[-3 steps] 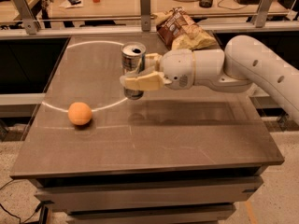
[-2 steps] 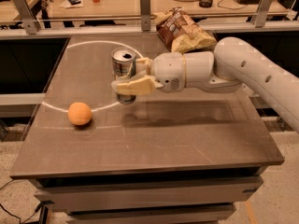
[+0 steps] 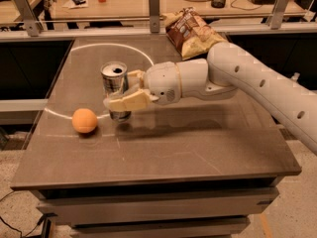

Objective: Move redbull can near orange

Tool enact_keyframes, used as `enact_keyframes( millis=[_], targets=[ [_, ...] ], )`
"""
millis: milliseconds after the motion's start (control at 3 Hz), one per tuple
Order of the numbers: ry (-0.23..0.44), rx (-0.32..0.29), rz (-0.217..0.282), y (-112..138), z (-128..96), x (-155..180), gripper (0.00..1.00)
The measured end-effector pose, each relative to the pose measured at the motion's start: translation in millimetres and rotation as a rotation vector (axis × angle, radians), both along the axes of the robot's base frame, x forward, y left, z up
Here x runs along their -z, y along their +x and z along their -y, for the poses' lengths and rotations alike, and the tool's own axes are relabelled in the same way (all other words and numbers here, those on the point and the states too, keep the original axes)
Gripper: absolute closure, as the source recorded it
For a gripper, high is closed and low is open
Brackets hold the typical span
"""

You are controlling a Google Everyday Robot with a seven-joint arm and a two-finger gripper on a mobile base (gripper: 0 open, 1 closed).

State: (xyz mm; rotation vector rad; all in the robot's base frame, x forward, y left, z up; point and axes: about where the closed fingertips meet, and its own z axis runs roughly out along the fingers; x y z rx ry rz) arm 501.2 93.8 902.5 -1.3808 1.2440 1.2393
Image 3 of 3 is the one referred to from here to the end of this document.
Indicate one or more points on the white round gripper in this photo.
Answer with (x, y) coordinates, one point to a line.
(161, 82)

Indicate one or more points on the silver blue redbull can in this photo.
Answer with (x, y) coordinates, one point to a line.
(114, 77)

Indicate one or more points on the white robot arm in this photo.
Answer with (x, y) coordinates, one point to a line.
(226, 69)

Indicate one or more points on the orange fruit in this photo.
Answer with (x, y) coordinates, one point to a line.
(84, 120)

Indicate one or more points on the brown yellow chip bag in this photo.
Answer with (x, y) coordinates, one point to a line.
(189, 33)

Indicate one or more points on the black mesh pen cup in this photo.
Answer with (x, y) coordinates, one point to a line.
(218, 3)

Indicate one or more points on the upper cabinet drawer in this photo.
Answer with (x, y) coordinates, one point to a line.
(160, 206)

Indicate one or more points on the cabinet drawer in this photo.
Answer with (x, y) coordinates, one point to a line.
(160, 206)
(186, 228)

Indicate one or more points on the clear plastic bottle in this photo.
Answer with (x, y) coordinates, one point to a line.
(295, 76)

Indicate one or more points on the lower cabinet drawer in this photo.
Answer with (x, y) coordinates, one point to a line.
(186, 228)

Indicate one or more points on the middle metal rail bracket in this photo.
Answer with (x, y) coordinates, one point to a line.
(154, 15)

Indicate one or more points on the metal rail bracket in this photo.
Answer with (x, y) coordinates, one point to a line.
(275, 19)
(154, 15)
(31, 22)

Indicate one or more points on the left metal rail bracket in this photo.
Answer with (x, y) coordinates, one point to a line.
(31, 22)

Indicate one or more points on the right metal rail bracket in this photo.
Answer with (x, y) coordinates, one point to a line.
(275, 19)

